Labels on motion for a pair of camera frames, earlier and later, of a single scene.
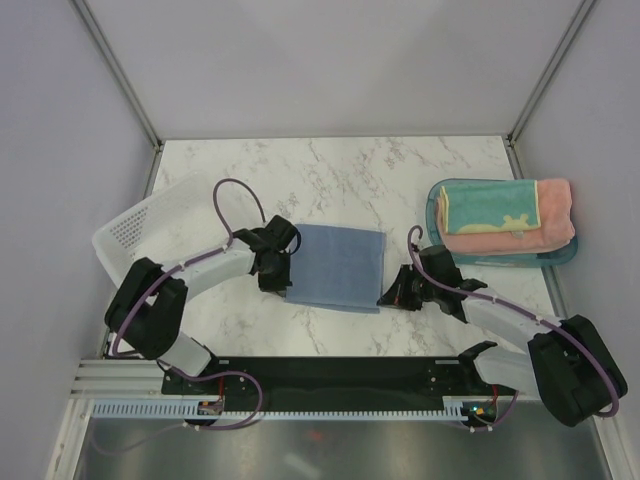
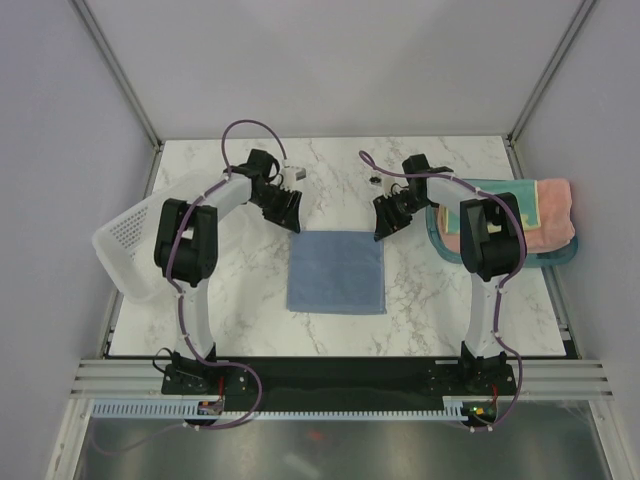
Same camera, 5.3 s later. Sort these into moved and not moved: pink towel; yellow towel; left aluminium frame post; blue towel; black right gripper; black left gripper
Moved: black right gripper; black left gripper
Not moved: blue towel; yellow towel; pink towel; left aluminium frame post
